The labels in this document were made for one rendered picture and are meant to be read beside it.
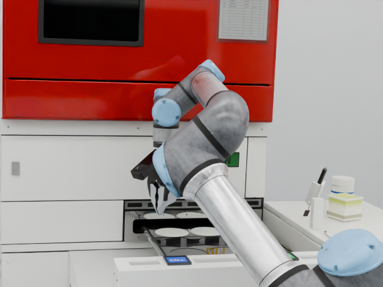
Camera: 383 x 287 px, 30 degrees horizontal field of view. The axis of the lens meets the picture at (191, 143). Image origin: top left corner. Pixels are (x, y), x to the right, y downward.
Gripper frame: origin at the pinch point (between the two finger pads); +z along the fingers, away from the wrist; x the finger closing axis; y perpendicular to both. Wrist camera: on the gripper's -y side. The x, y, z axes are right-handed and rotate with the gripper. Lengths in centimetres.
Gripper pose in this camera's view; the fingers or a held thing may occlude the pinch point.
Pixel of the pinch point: (157, 210)
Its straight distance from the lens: 207.9
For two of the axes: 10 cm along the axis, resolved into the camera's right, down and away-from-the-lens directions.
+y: 7.3, -0.6, 6.8
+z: -0.4, 9.9, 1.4
